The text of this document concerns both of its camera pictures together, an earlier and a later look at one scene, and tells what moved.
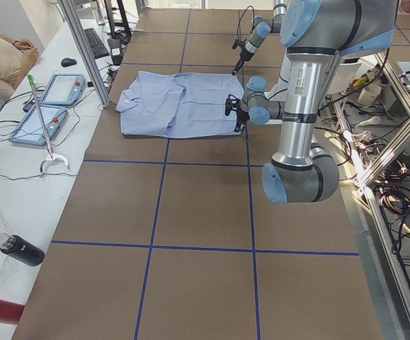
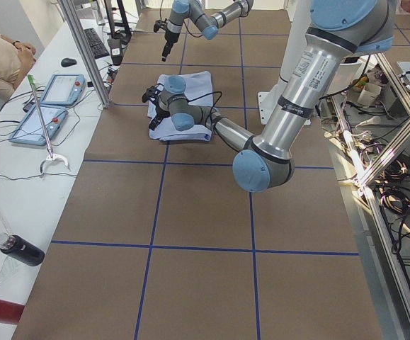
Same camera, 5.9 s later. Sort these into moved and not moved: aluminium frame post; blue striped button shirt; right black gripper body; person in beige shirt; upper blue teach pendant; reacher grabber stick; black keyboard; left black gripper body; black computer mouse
Moved: right black gripper body; blue striped button shirt; left black gripper body
Not moved: aluminium frame post; black keyboard; person in beige shirt; reacher grabber stick; black computer mouse; upper blue teach pendant
